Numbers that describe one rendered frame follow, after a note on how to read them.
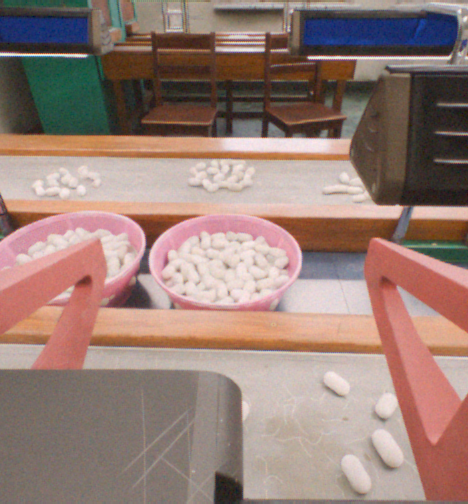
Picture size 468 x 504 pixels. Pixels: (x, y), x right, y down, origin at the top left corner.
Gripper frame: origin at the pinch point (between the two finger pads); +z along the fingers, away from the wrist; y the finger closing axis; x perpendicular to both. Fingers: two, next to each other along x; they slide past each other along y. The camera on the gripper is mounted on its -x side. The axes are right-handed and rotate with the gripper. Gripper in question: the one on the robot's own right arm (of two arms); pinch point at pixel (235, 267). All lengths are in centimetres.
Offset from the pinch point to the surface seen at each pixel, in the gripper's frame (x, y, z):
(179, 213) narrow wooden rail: 30, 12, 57
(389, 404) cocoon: 31.2, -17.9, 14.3
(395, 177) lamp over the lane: 1.1, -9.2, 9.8
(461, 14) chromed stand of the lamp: -5, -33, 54
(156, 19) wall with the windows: 22, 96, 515
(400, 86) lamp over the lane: -3.2, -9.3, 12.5
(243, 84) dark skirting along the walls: 94, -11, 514
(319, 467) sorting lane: 33.1, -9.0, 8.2
